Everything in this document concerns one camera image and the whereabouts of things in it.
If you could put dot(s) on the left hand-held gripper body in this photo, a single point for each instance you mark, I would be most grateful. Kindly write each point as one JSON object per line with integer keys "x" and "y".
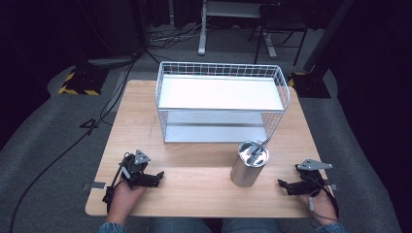
{"x": 136, "y": 171}

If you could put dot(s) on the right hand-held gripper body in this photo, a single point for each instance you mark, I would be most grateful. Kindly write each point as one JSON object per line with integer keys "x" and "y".
{"x": 311, "y": 186}

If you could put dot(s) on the person's right hand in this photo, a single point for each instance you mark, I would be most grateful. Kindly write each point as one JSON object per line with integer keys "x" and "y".
{"x": 322, "y": 208}

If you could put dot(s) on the person's left hand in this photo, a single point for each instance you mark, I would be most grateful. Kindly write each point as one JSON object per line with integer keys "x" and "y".
{"x": 123, "y": 202}

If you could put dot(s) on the grey tape piece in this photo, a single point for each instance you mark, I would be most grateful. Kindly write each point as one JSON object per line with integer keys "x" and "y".
{"x": 334, "y": 187}
{"x": 97, "y": 185}

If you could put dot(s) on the silver metal cylindrical can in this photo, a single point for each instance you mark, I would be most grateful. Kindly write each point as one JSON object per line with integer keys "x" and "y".
{"x": 244, "y": 174}

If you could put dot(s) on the metal utensil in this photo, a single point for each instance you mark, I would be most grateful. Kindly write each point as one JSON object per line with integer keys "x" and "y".
{"x": 259, "y": 149}

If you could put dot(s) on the person's legs in jeans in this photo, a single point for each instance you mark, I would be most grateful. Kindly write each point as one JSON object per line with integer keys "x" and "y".
{"x": 181, "y": 226}

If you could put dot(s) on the black slanted stand pole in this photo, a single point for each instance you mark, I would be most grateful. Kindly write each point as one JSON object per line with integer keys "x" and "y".
{"x": 327, "y": 32}

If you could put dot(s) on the black chair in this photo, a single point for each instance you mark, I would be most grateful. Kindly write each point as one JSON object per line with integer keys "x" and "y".
{"x": 281, "y": 19}

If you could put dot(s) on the yellow black striped base plate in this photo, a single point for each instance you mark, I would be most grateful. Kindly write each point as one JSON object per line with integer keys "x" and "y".
{"x": 311, "y": 85}
{"x": 82, "y": 81}

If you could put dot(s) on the white metal desk frame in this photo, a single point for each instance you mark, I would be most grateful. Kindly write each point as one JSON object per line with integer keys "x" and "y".
{"x": 202, "y": 35}

